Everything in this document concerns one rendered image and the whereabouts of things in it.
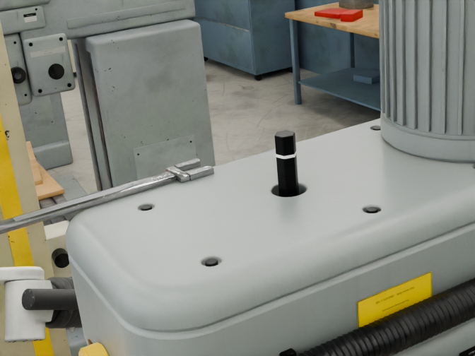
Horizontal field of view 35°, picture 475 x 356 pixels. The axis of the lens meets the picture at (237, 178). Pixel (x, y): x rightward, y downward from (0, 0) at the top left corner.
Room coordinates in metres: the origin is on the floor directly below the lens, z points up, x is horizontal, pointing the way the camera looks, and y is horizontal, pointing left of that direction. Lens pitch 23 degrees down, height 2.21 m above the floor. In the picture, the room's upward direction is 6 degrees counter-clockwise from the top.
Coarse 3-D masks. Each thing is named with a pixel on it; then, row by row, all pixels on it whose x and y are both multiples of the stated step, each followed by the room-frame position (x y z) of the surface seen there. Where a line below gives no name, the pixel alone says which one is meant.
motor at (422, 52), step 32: (384, 0) 0.82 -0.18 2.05; (416, 0) 0.77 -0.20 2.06; (448, 0) 0.75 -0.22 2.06; (384, 32) 0.82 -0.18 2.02; (416, 32) 0.77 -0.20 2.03; (448, 32) 0.75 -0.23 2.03; (384, 64) 0.83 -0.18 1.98; (416, 64) 0.77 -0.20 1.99; (448, 64) 0.75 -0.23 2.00; (384, 96) 0.83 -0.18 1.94; (416, 96) 0.77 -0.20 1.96; (448, 96) 0.75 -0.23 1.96; (384, 128) 0.82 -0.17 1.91; (416, 128) 0.77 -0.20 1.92; (448, 128) 0.75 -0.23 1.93; (448, 160) 0.75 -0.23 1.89
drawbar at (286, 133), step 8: (280, 136) 0.71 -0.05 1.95; (288, 136) 0.71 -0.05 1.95; (280, 144) 0.71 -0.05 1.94; (288, 144) 0.71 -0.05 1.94; (280, 152) 0.71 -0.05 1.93; (288, 152) 0.71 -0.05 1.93; (280, 160) 0.71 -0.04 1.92; (288, 160) 0.71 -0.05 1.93; (296, 160) 0.72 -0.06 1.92; (280, 168) 0.71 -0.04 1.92; (288, 168) 0.71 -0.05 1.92; (296, 168) 0.72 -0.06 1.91; (280, 176) 0.71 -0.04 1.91; (288, 176) 0.71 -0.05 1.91; (296, 176) 0.71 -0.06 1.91; (280, 184) 0.71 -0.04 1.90; (288, 184) 0.71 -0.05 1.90; (296, 184) 0.71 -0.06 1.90; (280, 192) 0.71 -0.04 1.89; (288, 192) 0.71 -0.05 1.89; (296, 192) 0.71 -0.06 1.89
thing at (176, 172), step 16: (192, 160) 0.81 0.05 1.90; (160, 176) 0.77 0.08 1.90; (176, 176) 0.77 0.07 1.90; (192, 176) 0.77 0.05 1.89; (96, 192) 0.74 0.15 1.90; (112, 192) 0.74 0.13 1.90; (128, 192) 0.74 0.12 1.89; (48, 208) 0.71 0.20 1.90; (64, 208) 0.71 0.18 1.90; (80, 208) 0.71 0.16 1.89; (0, 224) 0.69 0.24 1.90; (16, 224) 0.68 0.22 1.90; (32, 224) 0.69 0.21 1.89
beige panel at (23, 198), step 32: (0, 32) 2.28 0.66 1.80; (0, 64) 2.28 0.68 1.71; (0, 96) 2.27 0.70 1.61; (0, 128) 2.25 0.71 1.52; (0, 160) 2.24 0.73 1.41; (0, 192) 2.23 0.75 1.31; (32, 192) 2.28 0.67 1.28; (0, 256) 2.22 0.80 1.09; (32, 256) 2.26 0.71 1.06; (0, 288) 2.21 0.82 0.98; (0, 320) 2.19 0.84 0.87; (0, 352) 2.18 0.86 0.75; (32, 352) 2.23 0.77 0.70; (64, 352) 2.28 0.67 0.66
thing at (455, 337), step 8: (456, 328) 0.68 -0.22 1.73; (464, 328) 0.68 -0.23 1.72; (472, 328) 0.68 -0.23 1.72; (440, 336) 0.66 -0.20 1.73; (448, 336) 0.67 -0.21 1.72; (456, 336) 0.67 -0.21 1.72; (464, 336) 0.67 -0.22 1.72; (472, 336) 0.68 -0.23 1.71; (424, 344) 0.65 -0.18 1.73; (432, 344) 0.66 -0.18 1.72; (440, 344) 0.66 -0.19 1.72; (448, 344) 0.66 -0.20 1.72; (456, 344) 0.67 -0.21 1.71; (464, 344) 0.67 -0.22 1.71; (472, 344) 0.68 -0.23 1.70; (408, 352) 0.64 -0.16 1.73; (416, 352) 0.65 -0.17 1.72; (424, 352) 0.65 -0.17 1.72; (432, 352) 0.65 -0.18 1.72; (440, 352) 0.66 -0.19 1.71; (448, 352) 0.66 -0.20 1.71; (456, 352) 0.67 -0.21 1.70; (464, 352) 0.67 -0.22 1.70; (472, 352) 0.68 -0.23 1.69
